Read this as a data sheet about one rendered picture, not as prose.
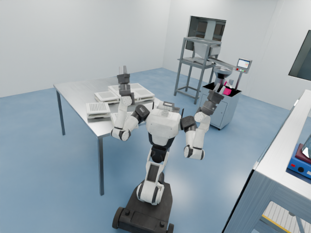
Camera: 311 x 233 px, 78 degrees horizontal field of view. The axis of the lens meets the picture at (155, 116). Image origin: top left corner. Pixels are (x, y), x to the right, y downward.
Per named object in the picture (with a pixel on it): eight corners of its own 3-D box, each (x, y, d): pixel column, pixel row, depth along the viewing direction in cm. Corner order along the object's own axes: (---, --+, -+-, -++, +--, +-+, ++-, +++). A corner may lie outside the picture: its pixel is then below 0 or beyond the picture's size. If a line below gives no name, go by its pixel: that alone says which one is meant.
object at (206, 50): (160, 98, 498) (169, 36, 426) (183, 89, 572) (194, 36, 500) (210, 120, 421) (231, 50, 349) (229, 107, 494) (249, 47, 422)
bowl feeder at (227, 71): (206, 85, 389) (210, 67, 371) (214, 82, 414) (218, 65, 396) (228, 93, 362) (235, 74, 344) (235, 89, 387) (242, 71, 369)
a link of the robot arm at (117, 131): (114, 112, 144) (107, 136, 144) (124, 115, 139) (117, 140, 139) (123, 113, 153) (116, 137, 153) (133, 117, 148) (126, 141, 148)
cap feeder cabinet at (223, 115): (193, 119, 416) (201, 86, 379) (205, 112, 455) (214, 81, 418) (220, 132, 382) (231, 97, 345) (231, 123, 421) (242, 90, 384)
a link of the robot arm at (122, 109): (121, 95, 149) (116, 112, 149) (123, 95, 140) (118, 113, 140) (129, 98, 151) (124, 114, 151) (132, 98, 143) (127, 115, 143)
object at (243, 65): (228, 89, 383) (238, 58, 353) (230, 88, 390) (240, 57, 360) (239, 93, 371) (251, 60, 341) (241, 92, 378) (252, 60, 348)
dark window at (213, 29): (184, 49, 694) (191, 15, 641) (185, 49, 695) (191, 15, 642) (218, 57, 623) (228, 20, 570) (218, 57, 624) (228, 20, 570)
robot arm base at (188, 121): (183, 137, 162) (183, 125, 168) (198, 136, 157) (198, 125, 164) (178, 127, 150) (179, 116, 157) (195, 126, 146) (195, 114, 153)
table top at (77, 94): (53, 86, 277) (52, 83, 276) (120, 78, 343) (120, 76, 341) (97, 139, 181) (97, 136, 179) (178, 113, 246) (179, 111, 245)
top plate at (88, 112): (85, 104, 221) (85, 102, 220) (107, 103, 229) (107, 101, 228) (86, 114, 201) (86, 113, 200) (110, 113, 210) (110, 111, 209)
